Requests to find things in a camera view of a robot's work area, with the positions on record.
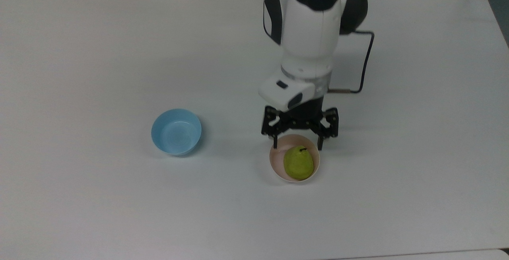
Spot pink plastic bowl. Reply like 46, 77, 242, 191
269, 134, 321, 183

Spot blue plastic bowl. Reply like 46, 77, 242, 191
151, 109, 202, 157

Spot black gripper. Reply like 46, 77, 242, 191
261, 95, 339, 151

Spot green pear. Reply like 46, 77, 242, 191
283, 146, 315, 181

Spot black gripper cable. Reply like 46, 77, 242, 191
328, 31, 375, 94

